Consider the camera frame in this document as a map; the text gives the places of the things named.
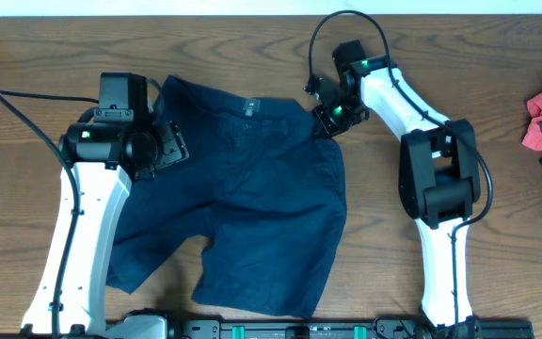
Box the red garment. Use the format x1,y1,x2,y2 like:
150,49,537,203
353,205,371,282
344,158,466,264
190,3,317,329
521,92,542,152

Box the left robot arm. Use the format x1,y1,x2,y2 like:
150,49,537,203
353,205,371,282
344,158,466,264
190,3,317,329
18,73,189,338

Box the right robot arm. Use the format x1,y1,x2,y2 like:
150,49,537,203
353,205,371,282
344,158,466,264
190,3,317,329
305,40,481,337

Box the navy blue shorts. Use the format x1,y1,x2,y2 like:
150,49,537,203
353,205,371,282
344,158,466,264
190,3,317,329
106,76,347,318

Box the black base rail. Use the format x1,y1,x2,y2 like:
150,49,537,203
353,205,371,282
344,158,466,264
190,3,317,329
104,315,534,339

